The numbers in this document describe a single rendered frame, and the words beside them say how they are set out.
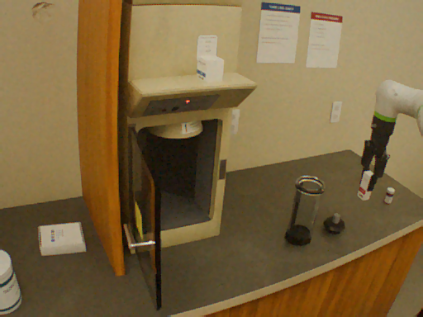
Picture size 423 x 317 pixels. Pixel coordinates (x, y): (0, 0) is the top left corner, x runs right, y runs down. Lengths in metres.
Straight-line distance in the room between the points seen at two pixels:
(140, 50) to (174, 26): 0.11
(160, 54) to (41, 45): 0.52
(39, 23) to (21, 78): 0.20
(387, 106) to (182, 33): 0.73
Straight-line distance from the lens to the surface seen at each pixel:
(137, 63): 1.07
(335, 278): 1.58
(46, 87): 1.48
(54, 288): 1.24
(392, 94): 1.41
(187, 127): 1.21
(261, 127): 1.88
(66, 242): 1.35
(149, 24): 1.05
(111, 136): 1.01
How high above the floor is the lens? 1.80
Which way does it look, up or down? 26 degrees down
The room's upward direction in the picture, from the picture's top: 5 degrees clockwise
